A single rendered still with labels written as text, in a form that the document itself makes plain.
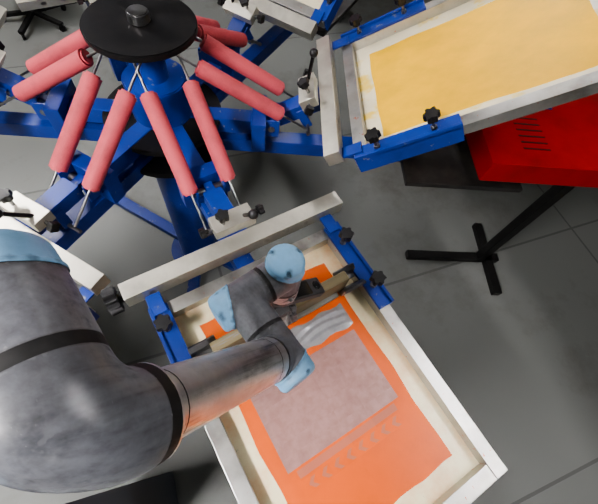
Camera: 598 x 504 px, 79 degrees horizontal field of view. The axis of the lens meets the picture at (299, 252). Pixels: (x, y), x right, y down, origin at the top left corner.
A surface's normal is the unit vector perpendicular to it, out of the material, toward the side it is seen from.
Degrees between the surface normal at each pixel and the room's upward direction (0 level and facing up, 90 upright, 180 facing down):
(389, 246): 0
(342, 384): 0
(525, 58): 32
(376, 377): 0
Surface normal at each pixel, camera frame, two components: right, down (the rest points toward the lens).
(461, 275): 0.11, -0.47
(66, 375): 0.63, -0.54
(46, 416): 0.51, -0.15
